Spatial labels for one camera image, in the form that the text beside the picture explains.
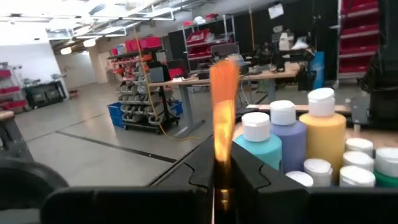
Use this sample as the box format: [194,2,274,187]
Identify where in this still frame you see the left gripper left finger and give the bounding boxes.
[40,136,216,224]

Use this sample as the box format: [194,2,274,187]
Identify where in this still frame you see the wooden desk grey legs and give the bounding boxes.
[148,61,302,139]

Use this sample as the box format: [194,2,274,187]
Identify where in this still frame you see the small dark blue paint bottle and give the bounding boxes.
[303,157,334,188]

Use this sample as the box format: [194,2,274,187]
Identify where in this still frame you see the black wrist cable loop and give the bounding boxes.
[0,157,70,212]

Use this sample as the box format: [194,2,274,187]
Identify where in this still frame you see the small blue storage bin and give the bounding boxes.
[169,100,184,116]

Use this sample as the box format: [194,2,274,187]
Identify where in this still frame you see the red storage bins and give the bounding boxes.
[110,36,163,56]

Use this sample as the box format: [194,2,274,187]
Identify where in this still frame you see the blue barrel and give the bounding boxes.
[308,50,326,90]

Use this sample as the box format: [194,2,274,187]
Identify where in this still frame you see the wire shelf with red bins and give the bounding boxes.
[182,14,238,74]

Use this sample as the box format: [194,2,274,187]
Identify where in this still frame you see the small black paint bottle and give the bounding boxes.
[342,151,375,173]

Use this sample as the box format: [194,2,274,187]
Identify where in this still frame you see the white paper sign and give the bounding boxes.
[267,2,285,20]

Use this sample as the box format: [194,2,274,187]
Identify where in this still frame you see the yellow extension cord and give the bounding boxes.
[132,26,203,141]

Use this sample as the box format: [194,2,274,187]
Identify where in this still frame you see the red shelving unit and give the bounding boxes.
[336,0,381,81]

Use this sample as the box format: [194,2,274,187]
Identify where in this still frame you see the small white-capped paint bottle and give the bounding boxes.
[345,137,375,158]

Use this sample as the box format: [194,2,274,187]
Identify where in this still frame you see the wide orange-bristle brush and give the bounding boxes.
[209,58,241,224]

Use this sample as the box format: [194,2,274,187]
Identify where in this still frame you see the white jug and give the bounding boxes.
[278,32,295,52]

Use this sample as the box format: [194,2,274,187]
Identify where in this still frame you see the large yellow paint bottle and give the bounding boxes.
[298,87,347,185]

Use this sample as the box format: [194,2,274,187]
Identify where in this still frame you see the small green paint bottle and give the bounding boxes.
[373,146,398,189]

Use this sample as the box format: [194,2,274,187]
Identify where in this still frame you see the small red paint bottle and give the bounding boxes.
[285,170,315,188]

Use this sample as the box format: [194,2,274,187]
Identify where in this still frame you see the large teal paint bottle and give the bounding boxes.
[233,111,284,172]

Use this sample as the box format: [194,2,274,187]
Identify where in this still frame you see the black rack with grey bins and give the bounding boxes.
[106,46,182,133]

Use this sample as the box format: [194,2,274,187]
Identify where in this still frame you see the large blue storage bin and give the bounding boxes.
[106,102,126,129]

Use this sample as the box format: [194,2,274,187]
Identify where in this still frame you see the black workbench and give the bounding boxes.
[22,80,68,109]

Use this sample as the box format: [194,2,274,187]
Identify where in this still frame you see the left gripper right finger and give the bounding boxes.
[231,141,398,224]

